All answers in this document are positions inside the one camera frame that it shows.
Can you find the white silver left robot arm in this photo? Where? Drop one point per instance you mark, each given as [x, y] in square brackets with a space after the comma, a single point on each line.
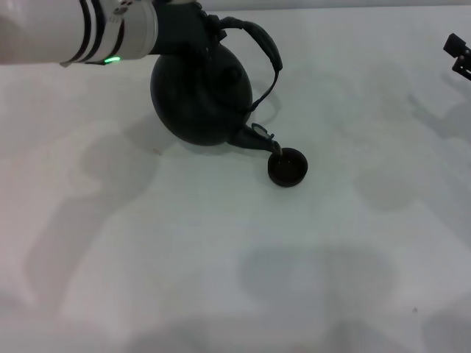
[55, 29]

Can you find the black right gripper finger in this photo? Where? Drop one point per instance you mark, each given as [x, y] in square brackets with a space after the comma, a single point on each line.
[460, 55]

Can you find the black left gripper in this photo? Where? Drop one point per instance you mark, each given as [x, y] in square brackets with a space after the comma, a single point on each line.
[180, 29]

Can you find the black round teapot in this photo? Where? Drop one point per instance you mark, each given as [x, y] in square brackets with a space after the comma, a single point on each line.
[198, 99]

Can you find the small dark teacup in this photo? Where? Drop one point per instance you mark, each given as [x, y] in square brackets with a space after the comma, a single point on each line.
[287, 171]

